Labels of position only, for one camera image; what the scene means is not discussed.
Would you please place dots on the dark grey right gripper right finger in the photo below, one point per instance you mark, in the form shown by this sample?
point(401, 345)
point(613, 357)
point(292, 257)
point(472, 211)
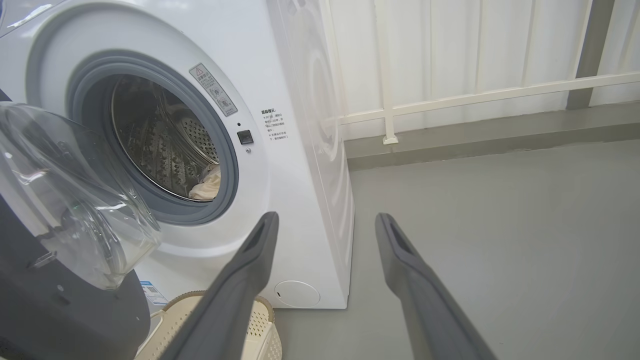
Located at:
point(425, 305)

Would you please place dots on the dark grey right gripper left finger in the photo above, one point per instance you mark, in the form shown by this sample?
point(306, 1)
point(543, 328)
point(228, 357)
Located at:
point(235, 300)

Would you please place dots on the white cloth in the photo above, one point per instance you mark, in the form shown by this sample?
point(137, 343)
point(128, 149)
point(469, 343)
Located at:
point(207, 187)

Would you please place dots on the washing machine door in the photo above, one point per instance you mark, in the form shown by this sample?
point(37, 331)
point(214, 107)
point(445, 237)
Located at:
point(60, 310)

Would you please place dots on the stainless steel washing machine drum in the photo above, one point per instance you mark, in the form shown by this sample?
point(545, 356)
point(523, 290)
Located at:
point(155, 140)

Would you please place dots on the white front-load washing machine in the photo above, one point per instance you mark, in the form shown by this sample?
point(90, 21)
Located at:
point(280, 65)

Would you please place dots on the cream perforated laundry basket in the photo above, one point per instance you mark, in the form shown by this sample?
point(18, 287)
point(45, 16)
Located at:
point(260, 325)

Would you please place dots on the round white filter cover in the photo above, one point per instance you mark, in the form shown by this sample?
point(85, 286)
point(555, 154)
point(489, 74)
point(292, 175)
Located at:
point(297, 294)

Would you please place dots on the blue energy label sticker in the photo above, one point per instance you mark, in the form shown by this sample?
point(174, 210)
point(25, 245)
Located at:
point(154, 294)

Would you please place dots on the grey warning sticker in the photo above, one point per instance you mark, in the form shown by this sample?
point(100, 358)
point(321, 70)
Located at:
point(213, 90)

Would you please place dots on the grey building pillar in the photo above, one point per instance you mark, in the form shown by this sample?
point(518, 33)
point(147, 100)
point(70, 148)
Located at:
point(592, 50)

